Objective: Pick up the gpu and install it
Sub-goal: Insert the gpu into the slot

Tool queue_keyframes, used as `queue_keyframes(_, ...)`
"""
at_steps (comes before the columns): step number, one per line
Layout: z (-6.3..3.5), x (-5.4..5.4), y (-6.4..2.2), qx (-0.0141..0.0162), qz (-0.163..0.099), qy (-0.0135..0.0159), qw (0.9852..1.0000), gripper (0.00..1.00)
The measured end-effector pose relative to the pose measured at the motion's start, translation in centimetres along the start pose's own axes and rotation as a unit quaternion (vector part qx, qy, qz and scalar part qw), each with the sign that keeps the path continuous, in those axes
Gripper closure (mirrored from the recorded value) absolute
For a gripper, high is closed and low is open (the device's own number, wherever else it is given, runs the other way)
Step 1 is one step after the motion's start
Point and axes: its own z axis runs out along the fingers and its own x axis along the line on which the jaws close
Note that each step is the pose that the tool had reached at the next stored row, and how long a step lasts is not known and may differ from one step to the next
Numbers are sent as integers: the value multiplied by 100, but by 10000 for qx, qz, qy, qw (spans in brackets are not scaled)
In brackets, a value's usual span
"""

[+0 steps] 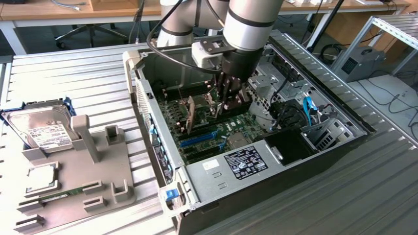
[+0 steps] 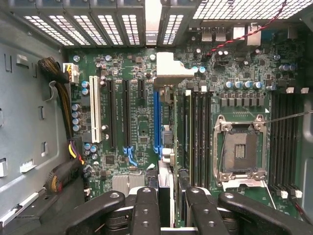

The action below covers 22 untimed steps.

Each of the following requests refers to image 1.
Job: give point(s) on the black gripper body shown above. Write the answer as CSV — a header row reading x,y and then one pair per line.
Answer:
x,y
242,63

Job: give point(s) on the green graphics card black fan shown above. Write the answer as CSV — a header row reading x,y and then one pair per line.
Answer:
x,y
206,110

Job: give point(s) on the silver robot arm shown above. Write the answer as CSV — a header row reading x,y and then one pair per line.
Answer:
x,y
252,24

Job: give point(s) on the perforated metal drive cage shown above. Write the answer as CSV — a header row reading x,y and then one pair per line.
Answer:
x,y
266,83

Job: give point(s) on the thin metal locking lever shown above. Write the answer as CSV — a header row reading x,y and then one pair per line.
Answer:
x,y
179,91

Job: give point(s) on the black RAM slot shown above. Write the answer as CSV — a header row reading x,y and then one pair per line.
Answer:
x,y
177,88
177,91
177,95

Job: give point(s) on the green motherboard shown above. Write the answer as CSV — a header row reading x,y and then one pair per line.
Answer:
x,y
252,124

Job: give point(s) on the green RAM stick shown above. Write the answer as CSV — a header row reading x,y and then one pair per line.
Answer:
x,y
209,123
55,195

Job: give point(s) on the silver chipset heatsink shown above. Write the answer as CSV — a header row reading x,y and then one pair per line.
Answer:
x,y
238,140

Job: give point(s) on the black expansion slot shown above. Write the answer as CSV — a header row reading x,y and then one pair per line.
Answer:
x,y
206,156
199,133
202,151

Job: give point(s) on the blue expansion slot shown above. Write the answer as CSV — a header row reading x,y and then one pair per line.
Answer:
x,y
198,141

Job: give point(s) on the blue card retention clip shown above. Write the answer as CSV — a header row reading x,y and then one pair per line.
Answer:
x,y
166,161
158,142
151,126

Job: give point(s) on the black stand pole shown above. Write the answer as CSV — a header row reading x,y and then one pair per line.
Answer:
x,y
326,24

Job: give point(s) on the metal disk bay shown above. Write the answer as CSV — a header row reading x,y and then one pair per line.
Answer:
x,y
330,132

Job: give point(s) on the grey equipment box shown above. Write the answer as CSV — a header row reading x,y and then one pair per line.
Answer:
x,y
360,63

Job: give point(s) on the grey power supply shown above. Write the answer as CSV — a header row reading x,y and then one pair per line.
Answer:
x,y
202,181

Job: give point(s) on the black and grey PC case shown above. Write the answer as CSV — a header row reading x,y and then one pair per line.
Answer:
x,y
277,195

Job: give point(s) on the black office chair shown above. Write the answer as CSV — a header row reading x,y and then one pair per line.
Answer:
x,y
91,34

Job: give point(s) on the brown cardboard box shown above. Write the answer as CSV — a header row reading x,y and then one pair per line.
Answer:
x,y
111,5

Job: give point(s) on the blue case latch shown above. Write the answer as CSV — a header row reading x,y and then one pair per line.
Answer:
x,y
170,195

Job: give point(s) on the hard disk drive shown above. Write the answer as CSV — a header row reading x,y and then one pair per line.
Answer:
x,y
69,105

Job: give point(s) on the grey parts rack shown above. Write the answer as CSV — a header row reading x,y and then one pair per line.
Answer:
x,y
75,176

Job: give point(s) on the silver hard disk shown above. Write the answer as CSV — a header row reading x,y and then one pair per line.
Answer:
x,y
33,127

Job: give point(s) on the silver CPU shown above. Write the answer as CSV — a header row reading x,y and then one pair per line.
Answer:
x,y
41,178

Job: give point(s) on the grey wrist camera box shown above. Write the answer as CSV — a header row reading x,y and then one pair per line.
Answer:
x,y
209,56

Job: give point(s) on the wooden desk white frame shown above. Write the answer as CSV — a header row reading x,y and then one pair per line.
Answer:
x,y
360,8
49,14

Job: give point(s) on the aluminium frame rack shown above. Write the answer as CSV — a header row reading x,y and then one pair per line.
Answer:
x,y
392,27

